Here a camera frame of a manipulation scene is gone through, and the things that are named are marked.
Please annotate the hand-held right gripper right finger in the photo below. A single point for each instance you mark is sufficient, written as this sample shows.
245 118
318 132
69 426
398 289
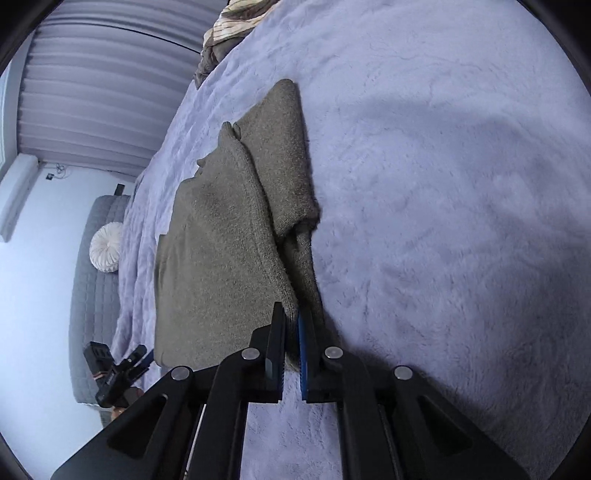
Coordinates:
302 360

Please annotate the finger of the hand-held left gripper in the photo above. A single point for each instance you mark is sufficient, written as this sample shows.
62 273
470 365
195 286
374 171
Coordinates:
133 356
147 359

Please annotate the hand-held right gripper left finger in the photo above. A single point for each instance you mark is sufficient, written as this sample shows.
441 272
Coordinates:
277 350

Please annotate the brown knit sweater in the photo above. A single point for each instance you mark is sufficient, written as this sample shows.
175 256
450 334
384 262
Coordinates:
221 258

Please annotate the person's left hand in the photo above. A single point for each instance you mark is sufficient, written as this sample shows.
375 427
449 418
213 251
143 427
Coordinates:
121 406

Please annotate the grey quilted headboard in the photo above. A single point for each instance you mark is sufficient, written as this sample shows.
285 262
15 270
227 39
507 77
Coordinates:
92 323

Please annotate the round white pleated pillow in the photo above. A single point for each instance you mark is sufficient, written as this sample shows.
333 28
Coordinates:
107 248

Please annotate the lavender fleece blanket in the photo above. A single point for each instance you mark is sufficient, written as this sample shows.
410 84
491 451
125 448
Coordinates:
438 184

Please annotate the white pleated curtain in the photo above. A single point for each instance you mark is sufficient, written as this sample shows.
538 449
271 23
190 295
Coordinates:
101 101

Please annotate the grey-brown fleece cloth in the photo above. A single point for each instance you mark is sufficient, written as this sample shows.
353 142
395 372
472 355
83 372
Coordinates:
207 64

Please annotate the beige striped cloth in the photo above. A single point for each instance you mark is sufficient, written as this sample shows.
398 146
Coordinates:
231 23

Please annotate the white window frame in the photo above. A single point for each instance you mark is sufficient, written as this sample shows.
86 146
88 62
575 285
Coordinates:
16 203

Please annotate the white wall outlet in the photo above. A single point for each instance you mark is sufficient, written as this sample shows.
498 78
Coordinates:
48 175

